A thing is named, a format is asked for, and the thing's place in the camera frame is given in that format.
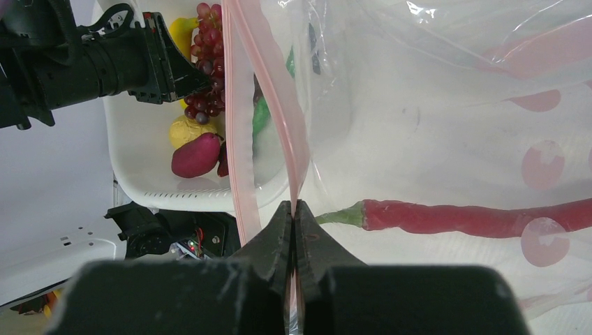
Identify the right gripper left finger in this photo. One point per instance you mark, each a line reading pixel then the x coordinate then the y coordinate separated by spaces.
pixel 266 265

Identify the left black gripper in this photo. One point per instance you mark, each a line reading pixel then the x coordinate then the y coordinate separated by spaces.
pixel 139 57

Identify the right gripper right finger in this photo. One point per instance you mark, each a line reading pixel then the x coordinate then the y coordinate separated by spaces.
pixel 315 253

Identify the red chili pepper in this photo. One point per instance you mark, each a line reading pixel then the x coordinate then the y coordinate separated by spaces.
pixel 375 215

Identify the red grape bunch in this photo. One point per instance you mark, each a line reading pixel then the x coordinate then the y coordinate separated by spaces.
pixel 208 51

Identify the white plastic basket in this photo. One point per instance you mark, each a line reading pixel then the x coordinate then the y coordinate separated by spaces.
pixel 256 37

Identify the clear pink zip bag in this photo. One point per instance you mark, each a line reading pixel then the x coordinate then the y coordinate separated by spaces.
pixel 463 103

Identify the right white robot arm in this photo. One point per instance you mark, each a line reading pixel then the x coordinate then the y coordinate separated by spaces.
pixel 192 297

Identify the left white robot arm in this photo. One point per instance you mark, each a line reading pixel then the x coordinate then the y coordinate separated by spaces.
pixel 48 61

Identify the yellow banana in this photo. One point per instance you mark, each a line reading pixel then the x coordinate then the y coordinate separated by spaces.
pixel 181 32

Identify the yellow lemon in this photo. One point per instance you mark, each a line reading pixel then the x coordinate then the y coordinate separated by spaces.
pixel 184 130

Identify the green chili pepper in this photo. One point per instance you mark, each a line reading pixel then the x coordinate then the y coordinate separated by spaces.
pixel 261 113

